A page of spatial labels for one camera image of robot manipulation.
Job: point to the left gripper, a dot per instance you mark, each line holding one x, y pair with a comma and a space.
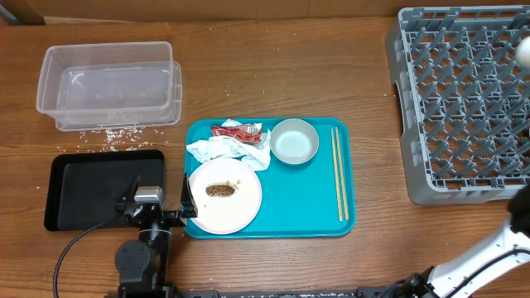
189, 205

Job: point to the grey shallow bowl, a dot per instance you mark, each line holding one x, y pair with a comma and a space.
294, 141

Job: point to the wooden chopstick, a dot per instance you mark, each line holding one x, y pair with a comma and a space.
341, 172
337, 182

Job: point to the brown food scrap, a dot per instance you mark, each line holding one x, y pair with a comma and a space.
221, 189

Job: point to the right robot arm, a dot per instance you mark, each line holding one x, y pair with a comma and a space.
503, 250

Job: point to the white cup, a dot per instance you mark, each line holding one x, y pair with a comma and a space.
522, 53

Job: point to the large white plate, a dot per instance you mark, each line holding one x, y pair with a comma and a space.
230, 214

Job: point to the red snack wrapper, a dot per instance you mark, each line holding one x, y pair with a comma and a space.
245, 133

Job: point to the teal serving tray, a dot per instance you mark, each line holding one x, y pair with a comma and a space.
300, 201

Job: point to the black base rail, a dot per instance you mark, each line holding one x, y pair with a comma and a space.
285, 294

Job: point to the crumpled white tissue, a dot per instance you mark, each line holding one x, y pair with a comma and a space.
256, 156

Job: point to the grey dishwasher rack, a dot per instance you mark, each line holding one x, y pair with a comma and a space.
464, 101

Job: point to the black plastic tray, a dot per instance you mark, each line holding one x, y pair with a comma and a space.
85, 187

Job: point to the clear plastic bin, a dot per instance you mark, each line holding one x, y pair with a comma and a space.
110, 85

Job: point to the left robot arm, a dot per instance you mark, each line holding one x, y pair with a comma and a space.
142, 263

